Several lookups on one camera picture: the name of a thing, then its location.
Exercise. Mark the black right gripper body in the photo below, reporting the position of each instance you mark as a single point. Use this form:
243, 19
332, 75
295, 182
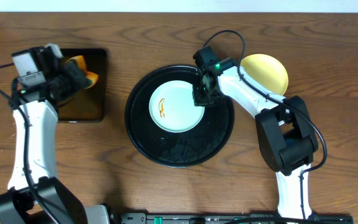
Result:
203, 97

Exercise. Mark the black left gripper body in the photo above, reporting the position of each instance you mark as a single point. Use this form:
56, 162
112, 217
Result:
74, 76

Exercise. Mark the orange green scrub sponge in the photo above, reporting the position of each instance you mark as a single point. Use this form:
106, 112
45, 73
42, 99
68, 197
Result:
76, 74

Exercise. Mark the mint green plate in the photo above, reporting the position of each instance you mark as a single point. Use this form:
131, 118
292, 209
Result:
172, 107

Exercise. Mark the yellow plate with stain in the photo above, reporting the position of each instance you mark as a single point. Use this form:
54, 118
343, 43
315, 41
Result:
268, 71

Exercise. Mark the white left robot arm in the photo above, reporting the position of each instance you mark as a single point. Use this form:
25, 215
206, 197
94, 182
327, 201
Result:
35, 193

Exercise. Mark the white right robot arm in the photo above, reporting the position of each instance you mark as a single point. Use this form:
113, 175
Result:
287, 140

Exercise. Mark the black rectangular water tray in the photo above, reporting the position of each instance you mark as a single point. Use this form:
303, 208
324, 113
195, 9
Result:
86, 105

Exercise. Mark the round black serving tray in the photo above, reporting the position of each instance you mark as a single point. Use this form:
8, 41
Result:
186, 149

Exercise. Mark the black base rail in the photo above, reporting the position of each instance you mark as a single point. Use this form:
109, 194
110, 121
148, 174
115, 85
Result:
228, 218

